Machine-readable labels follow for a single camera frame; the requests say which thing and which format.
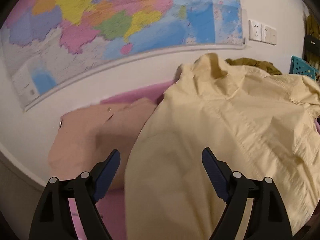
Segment white wall socket panel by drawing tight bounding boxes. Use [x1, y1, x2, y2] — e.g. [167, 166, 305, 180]
[248, 20, 277, 46]

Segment folded peach pink garment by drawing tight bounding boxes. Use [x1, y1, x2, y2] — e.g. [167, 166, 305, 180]
[48, 98, 157, 190]

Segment teal perforated plastic basket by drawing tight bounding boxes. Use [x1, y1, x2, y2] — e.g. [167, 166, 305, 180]
[289, 56, 319, 80]

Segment olive green garment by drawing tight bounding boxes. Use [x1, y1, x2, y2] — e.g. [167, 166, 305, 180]
[225, 57, 282, 75]

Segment cream yellow jacket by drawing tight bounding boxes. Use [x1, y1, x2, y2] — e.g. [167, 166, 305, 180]
[125, 53, 319, 239]

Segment colourful wall map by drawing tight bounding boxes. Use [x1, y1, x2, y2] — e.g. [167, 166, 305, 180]
[1, 0, 244, 107]

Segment pink daisy bed sheet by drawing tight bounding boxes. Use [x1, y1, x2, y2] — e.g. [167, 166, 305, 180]
[67, 80, 320, 240]

